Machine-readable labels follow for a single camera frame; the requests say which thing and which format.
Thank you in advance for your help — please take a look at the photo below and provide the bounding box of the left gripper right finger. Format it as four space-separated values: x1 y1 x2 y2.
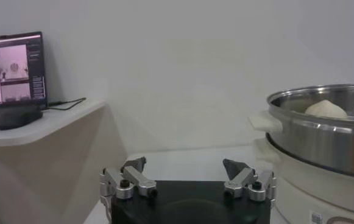
222 158 277 202

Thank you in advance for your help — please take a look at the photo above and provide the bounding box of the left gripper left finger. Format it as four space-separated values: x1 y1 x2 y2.
99 156 158 211

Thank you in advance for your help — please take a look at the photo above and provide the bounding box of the white steamed baozi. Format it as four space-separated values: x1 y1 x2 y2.
303 99 349 119

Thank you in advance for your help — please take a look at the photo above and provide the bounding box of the stainless steel steamer basket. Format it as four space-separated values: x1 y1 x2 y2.
248 83 354 181

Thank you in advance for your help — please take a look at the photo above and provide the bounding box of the white electric cooking pot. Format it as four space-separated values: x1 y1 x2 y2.
254 138 354 224

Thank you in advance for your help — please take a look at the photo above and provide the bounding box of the white side table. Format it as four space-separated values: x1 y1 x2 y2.
0 99 129 224

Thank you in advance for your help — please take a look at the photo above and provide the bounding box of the black computer mouse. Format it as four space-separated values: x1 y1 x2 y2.
0 107 44 131

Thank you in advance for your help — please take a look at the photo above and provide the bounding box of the computer monitor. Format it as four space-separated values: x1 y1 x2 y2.
0 31 48 130

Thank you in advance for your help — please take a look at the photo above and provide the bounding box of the black laptop charger cable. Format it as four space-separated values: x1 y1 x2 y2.
47 97 87 111

